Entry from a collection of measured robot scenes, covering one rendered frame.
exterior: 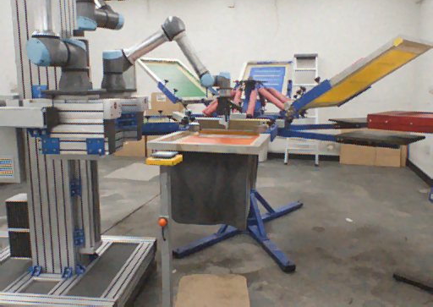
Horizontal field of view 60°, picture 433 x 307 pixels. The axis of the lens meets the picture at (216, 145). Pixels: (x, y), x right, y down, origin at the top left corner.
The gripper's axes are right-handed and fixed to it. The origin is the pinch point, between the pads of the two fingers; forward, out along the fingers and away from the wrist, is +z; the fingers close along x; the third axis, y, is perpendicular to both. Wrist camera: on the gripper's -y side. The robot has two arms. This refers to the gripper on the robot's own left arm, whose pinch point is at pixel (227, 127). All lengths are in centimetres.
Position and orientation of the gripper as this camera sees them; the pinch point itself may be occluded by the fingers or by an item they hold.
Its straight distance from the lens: 244.6
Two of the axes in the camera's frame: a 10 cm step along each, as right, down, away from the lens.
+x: -2.5, 1.6, -9.5
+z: 0.1, 9.9, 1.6
